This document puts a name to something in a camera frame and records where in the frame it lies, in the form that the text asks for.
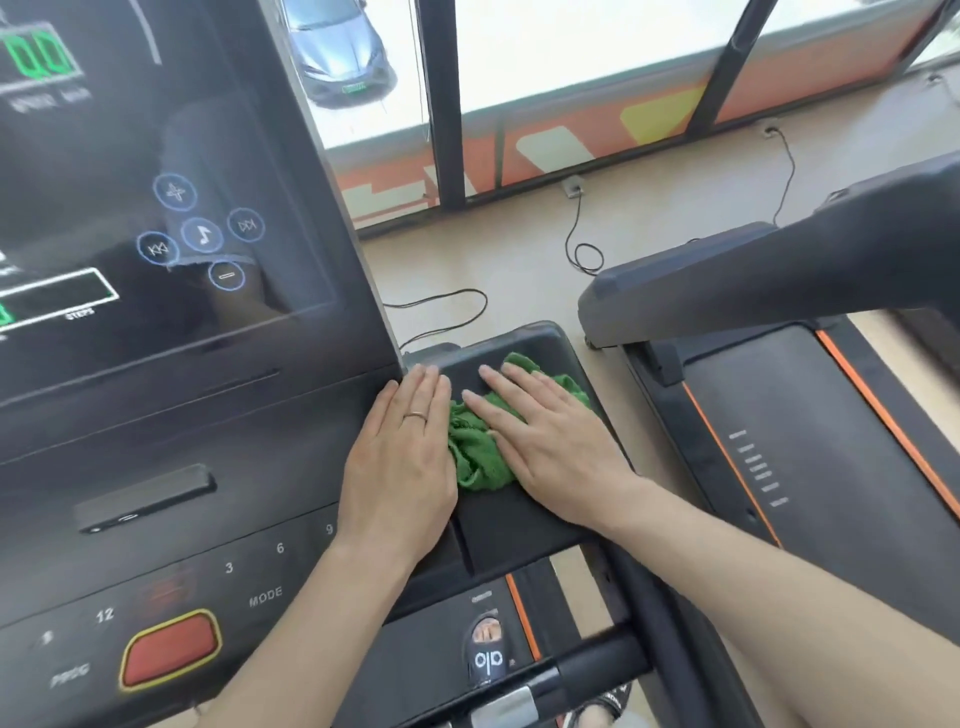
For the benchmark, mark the person's left hand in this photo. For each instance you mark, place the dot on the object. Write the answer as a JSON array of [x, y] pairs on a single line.
[[397, 480]]

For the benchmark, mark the grey floor socket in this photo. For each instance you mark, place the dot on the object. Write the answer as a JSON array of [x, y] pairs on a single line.
[[771, 129], [574, 186]]

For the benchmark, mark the red stop button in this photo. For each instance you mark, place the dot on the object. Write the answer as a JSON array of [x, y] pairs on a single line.
[[171, 651]]

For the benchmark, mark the black slide sandal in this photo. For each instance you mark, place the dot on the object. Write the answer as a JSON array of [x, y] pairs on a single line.
[[604, 709], [489, 664]]

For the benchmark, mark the green cleaning cloth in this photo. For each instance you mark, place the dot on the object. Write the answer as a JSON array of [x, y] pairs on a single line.
[[476, 457]]

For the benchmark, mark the person's left middle finger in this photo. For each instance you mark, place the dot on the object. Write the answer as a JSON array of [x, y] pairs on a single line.
[[433, 405]]

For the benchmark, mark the person's right little finger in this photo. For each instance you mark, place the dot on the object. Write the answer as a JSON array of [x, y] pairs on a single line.
[[589, 416]]

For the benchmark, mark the person's right hand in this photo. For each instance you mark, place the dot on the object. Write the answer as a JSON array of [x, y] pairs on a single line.
[[555, 457]]

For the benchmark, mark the person's right forearm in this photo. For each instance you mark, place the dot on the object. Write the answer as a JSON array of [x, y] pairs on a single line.
[[787, 622]]

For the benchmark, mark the treadmill display screen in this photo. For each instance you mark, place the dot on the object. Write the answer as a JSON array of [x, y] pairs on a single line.
[[112, 187]]

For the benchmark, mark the orange window decal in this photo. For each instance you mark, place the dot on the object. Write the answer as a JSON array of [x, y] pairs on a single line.
[[555, 142]]

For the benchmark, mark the black window frame post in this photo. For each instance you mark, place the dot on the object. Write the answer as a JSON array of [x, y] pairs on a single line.
[[731, 64], [442, 97]]

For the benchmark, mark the black treadmill with orange stripes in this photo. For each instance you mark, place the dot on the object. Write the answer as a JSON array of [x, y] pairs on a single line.
[[795, 405]]

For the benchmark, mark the person's left little finger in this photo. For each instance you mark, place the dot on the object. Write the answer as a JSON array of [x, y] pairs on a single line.
[[382, 416]]

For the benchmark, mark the person's left forearm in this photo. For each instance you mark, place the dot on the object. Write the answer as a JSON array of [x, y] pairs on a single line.
[[322, 637]]

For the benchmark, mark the person's right thumb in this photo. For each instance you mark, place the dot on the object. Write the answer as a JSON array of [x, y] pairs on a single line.
[[484, 416]]

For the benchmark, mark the black treadmill with console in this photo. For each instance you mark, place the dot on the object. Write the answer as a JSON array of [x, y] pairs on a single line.
[[247, 465]]

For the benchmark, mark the grey car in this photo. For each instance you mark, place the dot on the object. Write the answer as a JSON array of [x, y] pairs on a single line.
[[337, 52]]

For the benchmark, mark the person's right middle finger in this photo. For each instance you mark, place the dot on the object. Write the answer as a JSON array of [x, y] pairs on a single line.
[[534, 390]]

